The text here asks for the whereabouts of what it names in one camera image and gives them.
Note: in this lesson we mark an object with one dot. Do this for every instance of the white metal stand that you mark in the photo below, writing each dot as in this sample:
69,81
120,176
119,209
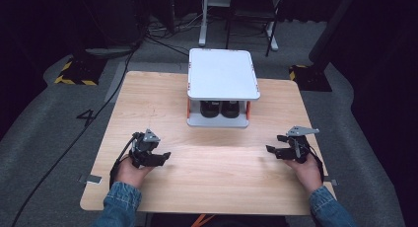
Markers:
203,23

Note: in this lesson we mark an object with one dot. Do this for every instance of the black metal frame stand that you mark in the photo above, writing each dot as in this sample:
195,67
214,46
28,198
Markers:
249,13

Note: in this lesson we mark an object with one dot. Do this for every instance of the black slanted pole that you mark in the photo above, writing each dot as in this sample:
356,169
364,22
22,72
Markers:
332,26

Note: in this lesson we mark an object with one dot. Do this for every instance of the yellow-black striped stand base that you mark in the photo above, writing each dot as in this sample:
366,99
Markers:
79,72
310,79

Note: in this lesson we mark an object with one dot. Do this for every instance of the person's right hand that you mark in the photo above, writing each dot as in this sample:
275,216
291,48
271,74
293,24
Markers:
307,176

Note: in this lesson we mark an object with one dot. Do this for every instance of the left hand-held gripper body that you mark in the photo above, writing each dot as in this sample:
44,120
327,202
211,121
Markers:
144,148

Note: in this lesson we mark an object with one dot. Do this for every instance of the white two-tier shoe rack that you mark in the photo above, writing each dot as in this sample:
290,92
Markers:
222,74

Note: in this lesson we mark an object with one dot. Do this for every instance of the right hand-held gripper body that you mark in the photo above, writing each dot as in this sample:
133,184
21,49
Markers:
297,148

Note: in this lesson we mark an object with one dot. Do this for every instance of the person's left hand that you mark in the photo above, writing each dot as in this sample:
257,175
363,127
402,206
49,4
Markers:
131,176

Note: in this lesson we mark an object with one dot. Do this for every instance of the grey tape piece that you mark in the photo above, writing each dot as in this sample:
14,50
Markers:
91,179

